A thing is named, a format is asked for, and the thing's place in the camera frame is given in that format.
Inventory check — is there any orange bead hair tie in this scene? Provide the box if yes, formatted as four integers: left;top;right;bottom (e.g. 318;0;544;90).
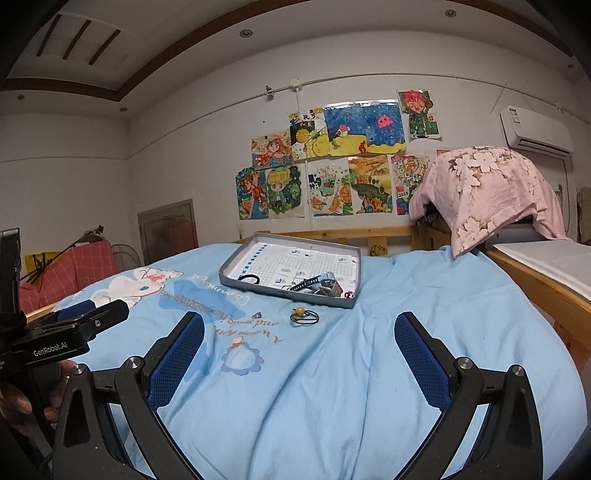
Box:
288;305;321;328

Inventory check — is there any beige claw hair clip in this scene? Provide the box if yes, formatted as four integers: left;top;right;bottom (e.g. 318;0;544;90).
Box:
314;279;342;298

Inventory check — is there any blue black strap watch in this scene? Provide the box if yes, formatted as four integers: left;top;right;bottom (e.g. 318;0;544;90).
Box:
290;271;336;291

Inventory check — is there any person's left hand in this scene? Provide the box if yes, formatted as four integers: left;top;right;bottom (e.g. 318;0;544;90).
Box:
1;360;76;435

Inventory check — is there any red plaid cloth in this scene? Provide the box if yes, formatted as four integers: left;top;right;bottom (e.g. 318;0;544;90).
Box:
19;240;119;314

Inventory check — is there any white mattress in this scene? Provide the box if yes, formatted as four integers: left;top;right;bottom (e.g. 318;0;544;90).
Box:
494;239;591;300

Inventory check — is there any light blue cartoon duvet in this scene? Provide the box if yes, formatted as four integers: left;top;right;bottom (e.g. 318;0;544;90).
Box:
63;244;587;479

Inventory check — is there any mermaid character drawing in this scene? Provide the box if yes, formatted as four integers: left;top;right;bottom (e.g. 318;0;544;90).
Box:
235;167;270;220

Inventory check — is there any blond character drawing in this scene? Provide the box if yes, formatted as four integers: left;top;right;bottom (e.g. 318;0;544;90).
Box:
266;165;304;219

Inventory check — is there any grey cardboard box lid tray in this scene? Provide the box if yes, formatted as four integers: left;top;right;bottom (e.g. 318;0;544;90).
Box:
218;233;361;309

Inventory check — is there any anime girl drawing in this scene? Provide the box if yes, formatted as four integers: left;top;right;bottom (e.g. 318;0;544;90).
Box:
250;130;294;170

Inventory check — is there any pink floral blanket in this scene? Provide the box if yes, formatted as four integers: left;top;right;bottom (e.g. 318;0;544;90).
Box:
409;146;567;257

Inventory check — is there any goldfish drawing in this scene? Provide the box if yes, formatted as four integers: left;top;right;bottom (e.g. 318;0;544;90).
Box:
307;158;353;217

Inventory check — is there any yellow moon drawing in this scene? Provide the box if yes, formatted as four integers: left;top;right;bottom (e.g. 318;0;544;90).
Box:
288;107;331;162

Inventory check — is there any doodle pattern drawing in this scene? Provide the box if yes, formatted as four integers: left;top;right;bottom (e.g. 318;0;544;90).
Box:
391;155;431;215

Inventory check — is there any orange landscape drawing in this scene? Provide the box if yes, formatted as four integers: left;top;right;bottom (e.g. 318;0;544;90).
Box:
348;155;393;214

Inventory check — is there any blue sea painting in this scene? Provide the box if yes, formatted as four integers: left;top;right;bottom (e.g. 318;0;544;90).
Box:
324;99;407;156

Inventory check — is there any red hair character drawing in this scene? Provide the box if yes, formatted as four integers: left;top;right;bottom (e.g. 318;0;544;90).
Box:
399;90;441;140

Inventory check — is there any dark wooden wall hatch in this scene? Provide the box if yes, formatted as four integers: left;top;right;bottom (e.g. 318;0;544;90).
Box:
137;199;198;264

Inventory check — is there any wooden bed frame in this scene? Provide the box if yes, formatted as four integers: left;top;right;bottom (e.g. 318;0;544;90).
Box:
40;243;590;375

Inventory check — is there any white wall air conditioner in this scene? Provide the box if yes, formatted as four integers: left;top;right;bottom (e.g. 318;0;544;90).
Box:
500;106;574;159

